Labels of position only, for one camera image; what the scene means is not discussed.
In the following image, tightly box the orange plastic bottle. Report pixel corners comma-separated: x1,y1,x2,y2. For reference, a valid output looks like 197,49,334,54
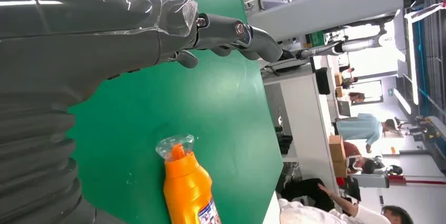
155,133,222,224

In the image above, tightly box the white table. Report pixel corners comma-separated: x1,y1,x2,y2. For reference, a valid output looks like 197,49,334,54
263,73,339,196

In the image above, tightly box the black rectangular device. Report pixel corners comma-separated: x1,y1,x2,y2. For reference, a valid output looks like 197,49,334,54
315,67,331,96

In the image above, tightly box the grey column machine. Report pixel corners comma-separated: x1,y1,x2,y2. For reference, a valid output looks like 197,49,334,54
238,0,415,42

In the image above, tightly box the silver humanoid robot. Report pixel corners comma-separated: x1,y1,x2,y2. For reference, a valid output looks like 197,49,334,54
295,20,401,60

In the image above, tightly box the white desk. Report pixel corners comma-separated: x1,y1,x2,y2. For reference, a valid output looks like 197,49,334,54
262,192,281,224

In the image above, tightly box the person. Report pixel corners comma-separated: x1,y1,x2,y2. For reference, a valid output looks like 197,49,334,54
340,67,359,90
277,183,415,224
335,113,401,154
343,141,386,176
348,91,367,106

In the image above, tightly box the black bag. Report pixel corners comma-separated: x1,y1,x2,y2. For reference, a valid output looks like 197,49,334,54
280,178,336,212

